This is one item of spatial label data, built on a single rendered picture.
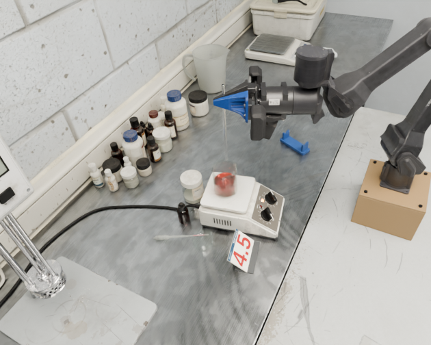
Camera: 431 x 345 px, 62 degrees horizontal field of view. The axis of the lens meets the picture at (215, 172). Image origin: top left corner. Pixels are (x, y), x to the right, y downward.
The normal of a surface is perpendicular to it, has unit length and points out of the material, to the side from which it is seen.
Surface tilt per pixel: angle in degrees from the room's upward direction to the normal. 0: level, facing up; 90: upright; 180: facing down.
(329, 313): 0
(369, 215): 90
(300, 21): 93
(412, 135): 59
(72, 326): 0
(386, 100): 90
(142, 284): 0
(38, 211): 90
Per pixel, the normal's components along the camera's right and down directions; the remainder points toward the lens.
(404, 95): -0.47, 0.64
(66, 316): -0.07, -0.71
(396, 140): -1.00, -0.02
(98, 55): 0.88, 0.28
